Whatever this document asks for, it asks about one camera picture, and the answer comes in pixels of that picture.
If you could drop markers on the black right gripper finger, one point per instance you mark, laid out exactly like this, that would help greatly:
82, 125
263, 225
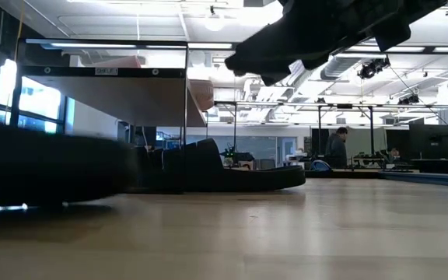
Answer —
282, 74
263, 54

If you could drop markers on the pink slide sandal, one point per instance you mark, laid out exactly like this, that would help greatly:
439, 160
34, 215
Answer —
206, 104

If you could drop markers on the black slide sandal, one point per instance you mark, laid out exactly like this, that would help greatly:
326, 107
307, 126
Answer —
53, 167
247, 180

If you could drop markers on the wooden shelf with black frame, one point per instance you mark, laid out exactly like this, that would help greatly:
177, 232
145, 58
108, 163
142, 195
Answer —
130, 97

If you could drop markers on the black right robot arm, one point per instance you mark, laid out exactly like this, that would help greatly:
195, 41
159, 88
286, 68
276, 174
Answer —
428, 11

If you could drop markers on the round white ceiling lamp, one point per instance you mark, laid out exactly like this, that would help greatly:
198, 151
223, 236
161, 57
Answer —
213, 21

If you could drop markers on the background robot with green lights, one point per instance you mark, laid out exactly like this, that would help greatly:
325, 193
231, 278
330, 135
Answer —
239, 156

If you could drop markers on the person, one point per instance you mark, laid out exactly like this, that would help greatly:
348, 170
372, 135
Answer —
337, 149
394, 153

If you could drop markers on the dark background cabinet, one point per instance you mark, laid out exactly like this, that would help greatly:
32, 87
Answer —
146, 136

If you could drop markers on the silver ventilation duct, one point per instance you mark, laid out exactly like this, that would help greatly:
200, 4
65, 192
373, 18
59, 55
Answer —
337, 67

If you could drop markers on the large black ceiling camera rig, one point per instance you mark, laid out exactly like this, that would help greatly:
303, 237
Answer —
372, 69

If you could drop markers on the small black ceiling camera rig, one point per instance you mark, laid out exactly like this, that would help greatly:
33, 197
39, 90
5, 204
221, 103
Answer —
408, 100

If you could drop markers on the black background stand frame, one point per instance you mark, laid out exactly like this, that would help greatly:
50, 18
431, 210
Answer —
371, 128

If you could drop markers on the black aluminium rig frame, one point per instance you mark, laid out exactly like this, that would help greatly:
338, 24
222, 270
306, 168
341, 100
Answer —
422, 179

